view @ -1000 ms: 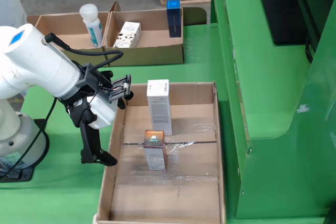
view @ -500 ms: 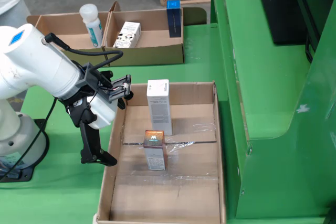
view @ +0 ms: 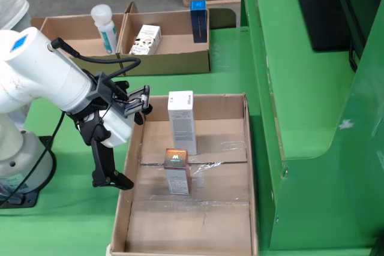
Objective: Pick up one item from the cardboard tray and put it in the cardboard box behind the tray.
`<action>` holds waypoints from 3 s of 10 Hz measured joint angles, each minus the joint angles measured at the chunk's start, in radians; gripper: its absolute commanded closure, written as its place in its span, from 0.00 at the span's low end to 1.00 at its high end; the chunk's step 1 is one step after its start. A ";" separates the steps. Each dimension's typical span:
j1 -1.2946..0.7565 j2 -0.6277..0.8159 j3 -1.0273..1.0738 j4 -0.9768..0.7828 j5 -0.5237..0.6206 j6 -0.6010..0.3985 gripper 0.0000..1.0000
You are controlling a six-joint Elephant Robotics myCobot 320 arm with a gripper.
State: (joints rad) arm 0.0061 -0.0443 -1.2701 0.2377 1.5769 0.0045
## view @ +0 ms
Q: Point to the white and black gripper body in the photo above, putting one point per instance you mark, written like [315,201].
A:
[117,130]

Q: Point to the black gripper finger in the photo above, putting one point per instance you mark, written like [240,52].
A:
[103,163]
[138,119]

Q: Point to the tall white carton box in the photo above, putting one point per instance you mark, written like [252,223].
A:
[183,127]

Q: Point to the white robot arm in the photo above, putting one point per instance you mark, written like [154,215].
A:
[39,67]

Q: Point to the copper topped carton box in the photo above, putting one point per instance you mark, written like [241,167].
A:
[177,178]

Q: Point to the white box with dark print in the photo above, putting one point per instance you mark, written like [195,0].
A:
[145,40]

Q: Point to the large shallow cardboard tray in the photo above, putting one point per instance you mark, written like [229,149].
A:
[186,226]

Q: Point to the dark blue carton box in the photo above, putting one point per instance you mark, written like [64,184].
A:
[199,25]

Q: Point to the white plastic bottle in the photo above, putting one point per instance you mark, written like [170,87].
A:
[106,34]

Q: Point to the green metal cabinet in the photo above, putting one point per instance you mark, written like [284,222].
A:
[300,88]

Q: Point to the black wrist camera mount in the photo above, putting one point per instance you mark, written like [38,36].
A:
[103,88]

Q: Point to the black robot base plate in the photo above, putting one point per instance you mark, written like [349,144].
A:
[30,200]

